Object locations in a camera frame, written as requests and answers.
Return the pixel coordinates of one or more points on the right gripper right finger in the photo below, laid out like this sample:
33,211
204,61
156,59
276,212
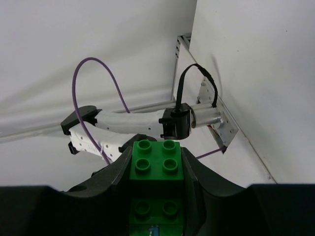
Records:
214,206

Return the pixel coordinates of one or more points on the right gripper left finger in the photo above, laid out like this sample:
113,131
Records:
98,206

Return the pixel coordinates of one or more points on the green purple lego stack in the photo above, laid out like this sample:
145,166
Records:
156,185

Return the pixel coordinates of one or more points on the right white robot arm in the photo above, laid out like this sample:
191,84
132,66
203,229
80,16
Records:
95,131

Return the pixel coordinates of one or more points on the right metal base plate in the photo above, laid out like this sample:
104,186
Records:
218,120

